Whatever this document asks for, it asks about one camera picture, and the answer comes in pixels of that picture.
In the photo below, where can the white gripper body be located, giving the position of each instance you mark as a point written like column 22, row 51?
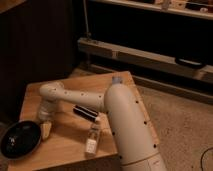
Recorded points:
column 45, row 129

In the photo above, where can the black ceramic bowl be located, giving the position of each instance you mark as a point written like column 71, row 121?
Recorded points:
column 20, row 139

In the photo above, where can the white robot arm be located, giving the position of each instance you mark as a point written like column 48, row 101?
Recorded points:
column 135, row 144

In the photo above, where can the wooden folding table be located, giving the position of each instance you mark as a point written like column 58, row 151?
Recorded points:
column 66, row 144

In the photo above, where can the black cylindrical speaker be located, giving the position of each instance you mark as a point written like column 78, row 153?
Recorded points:
column 86, row 113

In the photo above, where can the white rectangular remote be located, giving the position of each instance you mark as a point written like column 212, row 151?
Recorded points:
column 92, row 140

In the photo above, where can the small grey remote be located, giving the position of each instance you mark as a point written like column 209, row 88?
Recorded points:
column 117, row 80

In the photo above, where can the metal pole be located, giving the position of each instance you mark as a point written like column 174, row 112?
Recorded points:
column 88, row 34

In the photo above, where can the long grey case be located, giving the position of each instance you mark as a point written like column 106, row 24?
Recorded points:
column 144, row 59

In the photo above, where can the black case handle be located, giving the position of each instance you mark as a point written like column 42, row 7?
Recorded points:
column 190, row 64

